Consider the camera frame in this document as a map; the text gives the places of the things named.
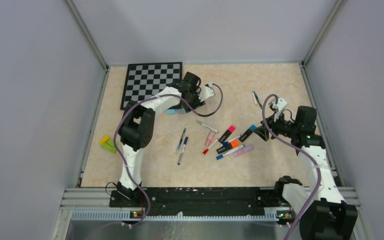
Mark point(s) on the green gel pen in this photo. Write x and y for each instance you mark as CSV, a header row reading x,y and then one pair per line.
x,y
258,100

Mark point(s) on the orange capped black highlighter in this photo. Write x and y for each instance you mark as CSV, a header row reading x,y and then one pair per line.
x,y
229,146

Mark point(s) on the pink capped black highlighter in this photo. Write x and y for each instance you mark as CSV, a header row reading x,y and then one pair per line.
x,y
226,134

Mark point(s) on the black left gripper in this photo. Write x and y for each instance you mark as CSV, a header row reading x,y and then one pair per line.
x,y
197,103

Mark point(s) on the black white checkerboard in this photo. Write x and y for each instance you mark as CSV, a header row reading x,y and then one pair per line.
x,y
144,80

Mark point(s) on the blue capped white marker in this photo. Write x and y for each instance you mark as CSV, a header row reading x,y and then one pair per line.
x,y
230,152

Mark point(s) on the grey capped white marker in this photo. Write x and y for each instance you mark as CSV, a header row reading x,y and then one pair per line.
x,y
207,126

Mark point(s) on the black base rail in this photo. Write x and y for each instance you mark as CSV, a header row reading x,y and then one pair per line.
x,y
201,201

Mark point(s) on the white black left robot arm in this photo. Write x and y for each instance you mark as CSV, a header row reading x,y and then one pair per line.
x,y
136,130

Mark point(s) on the green yellow block stack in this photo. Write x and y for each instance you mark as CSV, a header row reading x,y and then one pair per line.
x,y
107,144

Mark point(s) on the teal gel pen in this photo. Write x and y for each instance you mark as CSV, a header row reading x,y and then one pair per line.
x,y
181,139

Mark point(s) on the dark blue capped pen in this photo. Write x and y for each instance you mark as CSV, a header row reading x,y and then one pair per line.
x,y
182,150

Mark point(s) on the blue capped black highlighter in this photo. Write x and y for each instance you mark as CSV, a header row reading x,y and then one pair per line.
x,y
247,133

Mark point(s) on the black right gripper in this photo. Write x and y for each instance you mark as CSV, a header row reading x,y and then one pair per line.
x,y
262,131

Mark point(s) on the pink correction tape pen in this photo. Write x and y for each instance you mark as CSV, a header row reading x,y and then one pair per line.
x,y
210,137

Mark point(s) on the lilac highlighter pen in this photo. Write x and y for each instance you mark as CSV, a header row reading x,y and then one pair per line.
x,y
242,151

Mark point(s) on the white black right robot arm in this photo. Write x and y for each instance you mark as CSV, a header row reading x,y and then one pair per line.
x,y
322,213

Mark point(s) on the yellow capped white pen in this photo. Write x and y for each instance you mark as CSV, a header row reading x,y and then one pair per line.
x,y
254,98

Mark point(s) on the light blue correction tape pen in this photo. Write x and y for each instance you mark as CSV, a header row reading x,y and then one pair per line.
x,y
175,111

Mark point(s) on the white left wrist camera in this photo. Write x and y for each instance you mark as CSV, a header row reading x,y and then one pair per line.
x,y
205,93

